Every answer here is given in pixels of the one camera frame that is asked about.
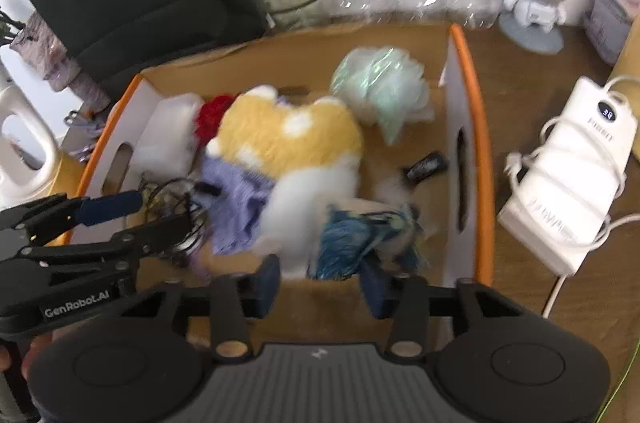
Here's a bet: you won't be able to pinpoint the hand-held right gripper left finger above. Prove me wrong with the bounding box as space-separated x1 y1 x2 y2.
125 254 282 360

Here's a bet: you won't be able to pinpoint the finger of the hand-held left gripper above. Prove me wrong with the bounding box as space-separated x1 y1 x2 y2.
0 190 144 250
17 207 202 275

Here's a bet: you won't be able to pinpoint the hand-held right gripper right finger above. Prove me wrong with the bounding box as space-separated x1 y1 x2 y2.
358 260 532 362

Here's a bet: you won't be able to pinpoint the black cable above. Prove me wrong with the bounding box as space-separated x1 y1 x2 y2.
142 177 222 265

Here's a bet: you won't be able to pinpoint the blue tasselled toy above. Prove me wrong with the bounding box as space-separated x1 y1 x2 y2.
307 200 432 282

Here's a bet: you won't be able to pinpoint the red artificial rose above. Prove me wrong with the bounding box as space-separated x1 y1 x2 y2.
194 95 236 144

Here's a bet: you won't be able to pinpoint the small black object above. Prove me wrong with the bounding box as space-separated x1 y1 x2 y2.
402 152 448 184

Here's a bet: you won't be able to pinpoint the orange cardboard box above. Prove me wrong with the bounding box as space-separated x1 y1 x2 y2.
62 23 497 345

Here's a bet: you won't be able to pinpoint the clear plastic container white beads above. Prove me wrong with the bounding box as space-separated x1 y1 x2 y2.
132 95 204 176

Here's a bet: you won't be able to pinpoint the person's left hand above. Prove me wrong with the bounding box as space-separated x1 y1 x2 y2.
0 332 54 385

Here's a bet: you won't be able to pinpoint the purple knitted cloth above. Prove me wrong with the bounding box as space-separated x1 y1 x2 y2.
192 157 277 275

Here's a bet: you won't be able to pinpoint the white detergent jug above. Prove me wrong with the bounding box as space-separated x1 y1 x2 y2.
0 85 57 200

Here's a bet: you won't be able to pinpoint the yellow and white plush toy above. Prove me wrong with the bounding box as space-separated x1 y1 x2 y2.
202 85 364 280

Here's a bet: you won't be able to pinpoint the pale green bath pouf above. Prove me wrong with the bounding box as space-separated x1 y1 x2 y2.
329 46 436 144

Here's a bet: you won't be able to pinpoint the small grey box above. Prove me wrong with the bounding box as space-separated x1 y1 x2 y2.
582 0 640 64

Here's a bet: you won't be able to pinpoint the white power bank with cable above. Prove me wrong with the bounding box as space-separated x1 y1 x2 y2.
504 75 640 320

